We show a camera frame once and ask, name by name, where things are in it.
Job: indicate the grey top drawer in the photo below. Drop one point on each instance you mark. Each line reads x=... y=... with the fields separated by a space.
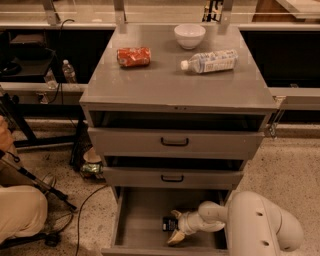
x=175 y=143

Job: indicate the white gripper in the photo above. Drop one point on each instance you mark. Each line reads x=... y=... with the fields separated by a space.
x=190 y=222

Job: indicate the clear plastic water bottle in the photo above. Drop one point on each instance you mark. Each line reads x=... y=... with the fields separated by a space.
x=211 y=61

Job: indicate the grey open bottom drawer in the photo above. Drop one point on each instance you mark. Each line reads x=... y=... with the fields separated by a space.
x=142 y=212

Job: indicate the black grey reacher stick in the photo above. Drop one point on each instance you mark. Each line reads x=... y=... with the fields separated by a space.
x=63 y=197

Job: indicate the small water bottle on shelf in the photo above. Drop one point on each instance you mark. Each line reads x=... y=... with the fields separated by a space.
x=69 y=72

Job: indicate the black stand frame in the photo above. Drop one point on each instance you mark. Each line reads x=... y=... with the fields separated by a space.
x=10 y=107

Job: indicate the white ceramic bowl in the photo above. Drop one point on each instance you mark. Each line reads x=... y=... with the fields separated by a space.
x=189 y=36

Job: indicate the grey middle drawer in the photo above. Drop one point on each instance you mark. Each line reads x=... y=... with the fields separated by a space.
x=172 y=178

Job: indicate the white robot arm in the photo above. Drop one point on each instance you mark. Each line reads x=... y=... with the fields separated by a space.
x=255 y=225

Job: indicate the grey shoe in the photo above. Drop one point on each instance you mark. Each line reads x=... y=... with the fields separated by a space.
x=49 y=179

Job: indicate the crushed orange soda can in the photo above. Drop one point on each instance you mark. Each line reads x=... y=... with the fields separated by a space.
x=134 y=57

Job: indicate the grey metal drawer cabinet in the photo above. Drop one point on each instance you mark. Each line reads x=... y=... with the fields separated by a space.
x=162 y=96

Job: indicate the dark blue rxbar wrapper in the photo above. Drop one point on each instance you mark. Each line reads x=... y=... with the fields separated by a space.
x=169 y=224

